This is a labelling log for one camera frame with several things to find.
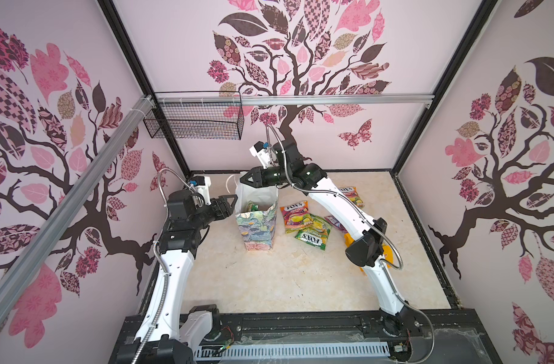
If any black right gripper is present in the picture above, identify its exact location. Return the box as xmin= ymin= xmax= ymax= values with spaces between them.
xmin=240 ymin=167 xmax=292 ymax=190

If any floral white paper bag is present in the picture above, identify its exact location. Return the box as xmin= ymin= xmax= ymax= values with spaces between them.
xmin=225 ymin=174 xmax=279 ymax=251

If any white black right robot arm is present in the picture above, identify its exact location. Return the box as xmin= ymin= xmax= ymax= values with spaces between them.
xmin=240 ymin=140 xmax=410 ymax=337

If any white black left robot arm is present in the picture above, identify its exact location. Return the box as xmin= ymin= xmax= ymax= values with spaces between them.
xmin=115 ymin=189 xmax=238 ymax=363

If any orange red Fox's candy packet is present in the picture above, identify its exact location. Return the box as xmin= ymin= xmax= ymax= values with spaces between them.
xmin=280 ymin=201 xmax=313 ymax=232

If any light green Fox's candy packet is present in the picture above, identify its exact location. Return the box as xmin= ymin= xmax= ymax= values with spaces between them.
xmin=295 ymin=227 xmax=331 ymax=250

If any purple Fox's candy packet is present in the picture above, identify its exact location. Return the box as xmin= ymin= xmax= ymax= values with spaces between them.
xmin=324 ymin=215 xmax=348 ymax=234

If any far orange Fox's candy packet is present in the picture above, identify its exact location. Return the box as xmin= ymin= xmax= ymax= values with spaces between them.
xmin=339 ymin=187 xmax=365 ymax=208

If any yellow snack packet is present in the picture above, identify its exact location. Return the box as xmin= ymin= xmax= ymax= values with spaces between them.
xmin=344 ymin=231 xmax=394 ymax=270

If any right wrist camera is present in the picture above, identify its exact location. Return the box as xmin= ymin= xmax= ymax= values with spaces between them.
xmin=249 ymin=141 xmax=275 ymax=169

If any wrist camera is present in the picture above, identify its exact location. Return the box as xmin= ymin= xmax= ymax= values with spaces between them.
xmin=249 ymin=141 xmax=275 ymax=169
xmin=189 ymin=175 xmax=211 ymax=206

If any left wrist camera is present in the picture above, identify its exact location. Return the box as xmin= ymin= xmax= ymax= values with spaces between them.
xmin=189 ymin=175 xmax=211 ymax=206

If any black wire basket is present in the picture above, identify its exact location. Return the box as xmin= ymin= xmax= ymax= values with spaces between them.
xmin=144 ymin=91 xmax=245 ymax=140

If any rear aluminium rail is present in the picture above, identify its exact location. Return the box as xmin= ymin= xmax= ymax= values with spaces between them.
xmin=157 ymin=93 xmax=435 ymax=106

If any aluminium rail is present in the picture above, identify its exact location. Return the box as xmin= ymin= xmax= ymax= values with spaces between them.
xmin=0 ymin=95 xmax=155 ymax=326
xmin=157 ymin=93 xmax=435 ymax=106

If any right metal cable conduit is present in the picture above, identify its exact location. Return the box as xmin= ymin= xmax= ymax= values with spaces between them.
xmin=265 ymin=123 xmax=436 ymax=364

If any white slotted cable duct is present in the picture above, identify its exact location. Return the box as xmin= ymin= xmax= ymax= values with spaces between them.
xmin=195 ymin=342 xmax=391 ymax=362

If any black base frame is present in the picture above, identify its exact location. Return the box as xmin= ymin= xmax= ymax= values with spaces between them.
xmin=109 ymin=309 xmax=501 ymax=363

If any left aluminium rail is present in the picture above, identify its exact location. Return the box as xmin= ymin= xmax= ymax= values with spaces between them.
xmin=0 ymin=95 xmax=155 ymax=326

